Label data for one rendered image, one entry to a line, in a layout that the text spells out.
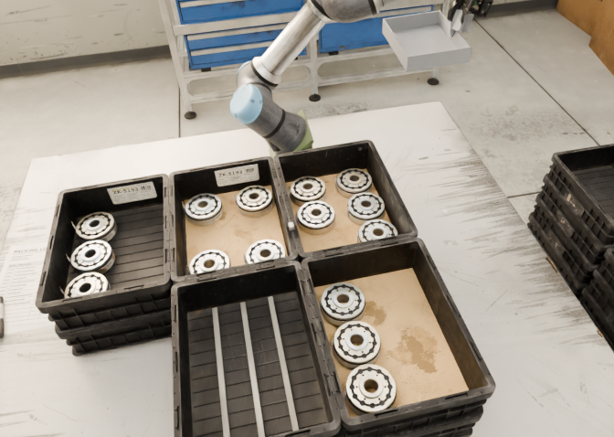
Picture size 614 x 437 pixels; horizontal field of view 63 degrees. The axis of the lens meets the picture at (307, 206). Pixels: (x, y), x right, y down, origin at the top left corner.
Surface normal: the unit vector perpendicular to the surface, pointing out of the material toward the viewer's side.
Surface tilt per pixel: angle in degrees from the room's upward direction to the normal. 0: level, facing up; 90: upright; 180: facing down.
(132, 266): 0
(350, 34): 90
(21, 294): 0
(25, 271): 0
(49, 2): 90
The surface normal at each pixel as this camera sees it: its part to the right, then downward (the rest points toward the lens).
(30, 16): 0.18, 0.69
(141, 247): -0.04, -0.71
